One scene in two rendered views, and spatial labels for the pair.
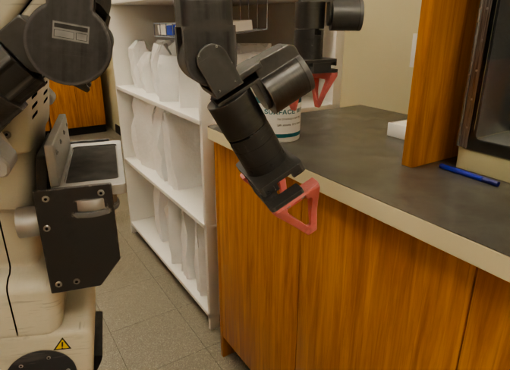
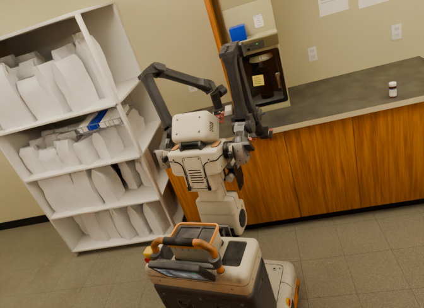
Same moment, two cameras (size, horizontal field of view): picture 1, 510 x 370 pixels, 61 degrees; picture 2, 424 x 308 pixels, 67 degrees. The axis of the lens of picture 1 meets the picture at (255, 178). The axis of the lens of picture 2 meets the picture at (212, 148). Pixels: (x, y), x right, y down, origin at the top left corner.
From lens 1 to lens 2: 1.57 m
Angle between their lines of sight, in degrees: 40
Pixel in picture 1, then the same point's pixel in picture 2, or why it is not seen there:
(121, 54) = (16, 161)
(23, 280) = (232, 194)
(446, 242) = (276, 130)
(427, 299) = (275, 147)
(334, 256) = not seen: hidden behind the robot
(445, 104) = not seen: hidden behind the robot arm
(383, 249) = (258, 144)
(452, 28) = not seen: hidden behind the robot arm
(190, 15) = (253, 110)
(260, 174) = (262, 134)
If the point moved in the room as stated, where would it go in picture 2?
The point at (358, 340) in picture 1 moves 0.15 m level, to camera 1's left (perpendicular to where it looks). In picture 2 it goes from (260, 174) to (249, 186)
